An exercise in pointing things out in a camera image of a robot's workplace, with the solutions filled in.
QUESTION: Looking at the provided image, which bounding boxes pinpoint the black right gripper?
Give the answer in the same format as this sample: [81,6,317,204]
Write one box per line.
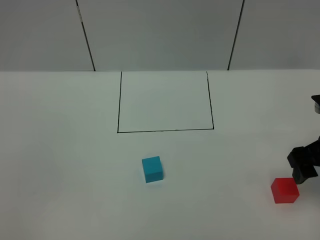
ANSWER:
[287,137,320,185]

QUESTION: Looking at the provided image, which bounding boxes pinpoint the red cube block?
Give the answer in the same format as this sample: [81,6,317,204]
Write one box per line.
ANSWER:
[270,177,300,204]

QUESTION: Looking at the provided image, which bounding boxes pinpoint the blue cube block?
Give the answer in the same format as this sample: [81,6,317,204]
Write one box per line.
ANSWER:
[141,156,164,183]

